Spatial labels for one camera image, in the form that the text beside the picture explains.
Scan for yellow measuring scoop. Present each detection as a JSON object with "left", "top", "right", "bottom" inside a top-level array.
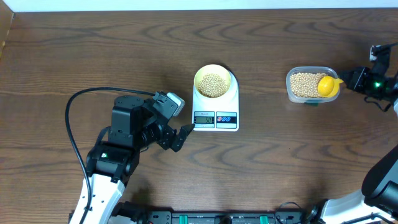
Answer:
[{"left": 317, "top": 76, "right": 343, "bottom": 98}]

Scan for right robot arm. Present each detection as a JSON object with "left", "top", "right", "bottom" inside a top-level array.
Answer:
[{"left": 308, "top": 67, "right": 397, "bottom": 223}]

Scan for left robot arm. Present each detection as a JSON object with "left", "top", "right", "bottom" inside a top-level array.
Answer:
[{"left": 70, "top": 92, "right": 194, "bottom": 223}]

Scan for white digital kitchen scale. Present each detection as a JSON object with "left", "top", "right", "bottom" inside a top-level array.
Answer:
[{"left": 192, "top": 70, "right": 239, "bottom": 132}]

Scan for soybeans in bowl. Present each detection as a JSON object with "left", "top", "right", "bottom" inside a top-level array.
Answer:
[{"left": 198, "top": 73, "right": 229, "bottom": 98}]

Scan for yellow plastic bowl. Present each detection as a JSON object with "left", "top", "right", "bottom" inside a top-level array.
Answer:
[{"left": 194, "top": 64, "right": 232, "bottom": 95}]

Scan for soybeans in container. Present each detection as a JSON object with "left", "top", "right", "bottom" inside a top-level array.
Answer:
[{"left": 290, "top": 73, "right": 327, "bottom": 98}]

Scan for clear plastic container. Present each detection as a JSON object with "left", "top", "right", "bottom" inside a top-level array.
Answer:
[{"left": 286, "top": 66, "right": 340, "bottom": 103}]

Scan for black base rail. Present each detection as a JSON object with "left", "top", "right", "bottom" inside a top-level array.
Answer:
[{"left": 68, "top": 202, "right": 382, "bottom": 224}]

